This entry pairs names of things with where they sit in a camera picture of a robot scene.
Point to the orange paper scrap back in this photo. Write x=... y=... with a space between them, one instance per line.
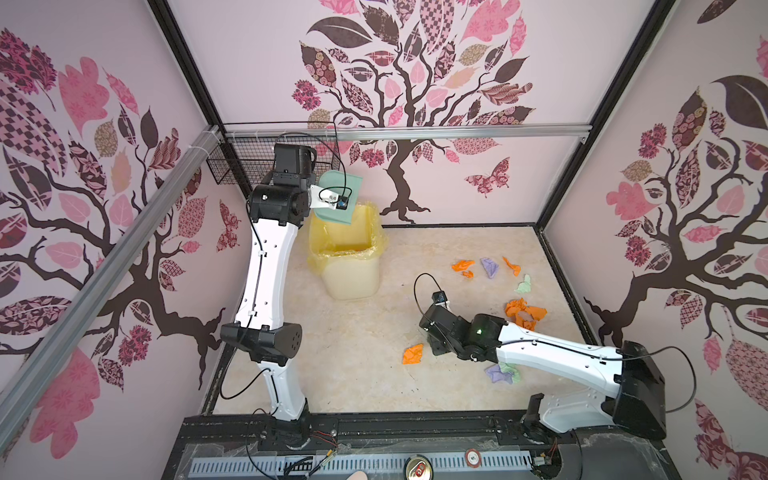
x=463 y=267

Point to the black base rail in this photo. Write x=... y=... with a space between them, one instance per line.
x=592 y=453

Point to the purple paper scrap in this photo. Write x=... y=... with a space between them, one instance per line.
x=496 y=374
x=490 y=267

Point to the aluminium rail back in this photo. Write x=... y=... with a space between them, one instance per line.
x=263 y=130

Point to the purple paper scrap front right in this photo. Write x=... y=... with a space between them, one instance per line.
x=496 y=374

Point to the purple paper scrap back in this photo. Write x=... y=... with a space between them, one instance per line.
x=490 y=267

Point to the aluminium rail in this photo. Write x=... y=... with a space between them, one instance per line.
x=31 y=381
x=263 y=130

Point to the aluminium rail left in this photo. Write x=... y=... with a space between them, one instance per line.
x=31 y=381

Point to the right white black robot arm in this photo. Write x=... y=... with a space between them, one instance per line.
x=622 y=387

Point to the green paper scrap front right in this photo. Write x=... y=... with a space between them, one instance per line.
x=511 y=371

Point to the red white round sticker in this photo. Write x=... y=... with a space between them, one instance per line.
x=473 y=458

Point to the grey slotted cable duct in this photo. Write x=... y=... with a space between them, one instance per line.
x=339 y=466

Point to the metal can top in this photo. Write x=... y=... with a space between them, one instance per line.
x=418 y=467

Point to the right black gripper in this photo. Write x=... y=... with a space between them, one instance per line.
x=436 y=349

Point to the orange paper scrap pile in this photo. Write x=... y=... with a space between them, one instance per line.
x=524 y=315

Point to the light green scrap right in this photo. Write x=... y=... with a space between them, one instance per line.
x=525 y=286

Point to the small orange scrap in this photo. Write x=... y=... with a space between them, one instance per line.
x=516 y=269

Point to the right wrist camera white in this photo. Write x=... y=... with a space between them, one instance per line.
x=439 y=298

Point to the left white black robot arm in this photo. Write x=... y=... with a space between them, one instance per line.
x=277 y=208

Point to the green plastic dustpan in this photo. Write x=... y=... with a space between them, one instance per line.
x=338 y=178

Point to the cream trash bin yellow bag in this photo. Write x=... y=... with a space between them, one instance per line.
x=347 y=257

